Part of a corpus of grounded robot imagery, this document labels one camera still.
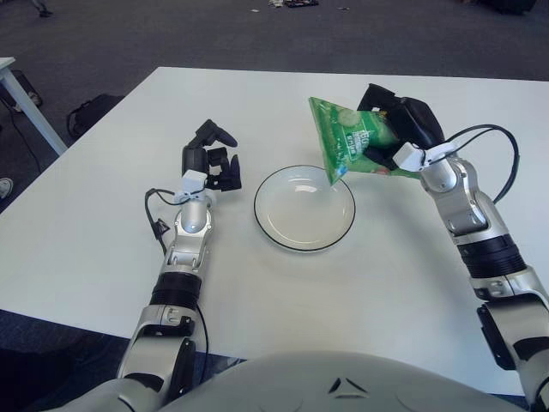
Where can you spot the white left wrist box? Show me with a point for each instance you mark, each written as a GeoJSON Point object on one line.
{"type": "Point", "coordinates": [193, 179]}

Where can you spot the green snack chip bag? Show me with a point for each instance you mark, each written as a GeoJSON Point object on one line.
{"type": "Point", "coordinates": [343, 137]}

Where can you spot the white plate black rim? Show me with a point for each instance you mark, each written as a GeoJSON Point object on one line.
{"type": "Point", "coordinates": [300, 214]}

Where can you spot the black bulky floor object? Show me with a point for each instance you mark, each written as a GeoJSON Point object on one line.
{"type": "Point", "coordinates": [508, 4]}

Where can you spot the white sneaker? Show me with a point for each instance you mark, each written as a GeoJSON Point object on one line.
{"type": "Point", "coordinates": [5, 188]}

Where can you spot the white table leg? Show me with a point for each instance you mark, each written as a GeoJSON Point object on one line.
{"type": "Point", "coordinates": [25, 107]}

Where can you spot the black backpack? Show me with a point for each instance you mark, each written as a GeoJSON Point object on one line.
{"type": "Point", "coordinates": [94, 110]}

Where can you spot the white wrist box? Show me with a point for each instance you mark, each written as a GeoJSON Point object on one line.
{"type": "Point", "coordinates": [407, 156]}
{"type": "Point", "coordinates": [193, 179]}

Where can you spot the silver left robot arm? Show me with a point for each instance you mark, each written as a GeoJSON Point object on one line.
{"type": "Point", "coordinates": [191, 219]}

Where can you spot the dark object under side table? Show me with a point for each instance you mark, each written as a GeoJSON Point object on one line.
{"type": "Point", "coordinates": [30, 91]}

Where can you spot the small floor clutter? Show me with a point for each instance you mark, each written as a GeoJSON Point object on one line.
{"type": "Point", "coordinates": [300, 2]}

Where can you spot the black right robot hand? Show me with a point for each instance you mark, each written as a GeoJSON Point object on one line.
{"type": "Point", "coordinates": [418, 122]}

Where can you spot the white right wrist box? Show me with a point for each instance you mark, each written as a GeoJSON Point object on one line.
{"type": "Point", "coordinates": [407, 156]}

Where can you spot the grey robot torso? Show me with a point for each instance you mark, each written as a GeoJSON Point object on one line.
{"type": "Point", "coordinates": [279, 386]}

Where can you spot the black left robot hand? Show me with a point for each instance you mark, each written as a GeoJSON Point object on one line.
{"type": "Point", "coordinates": [193, 158]}

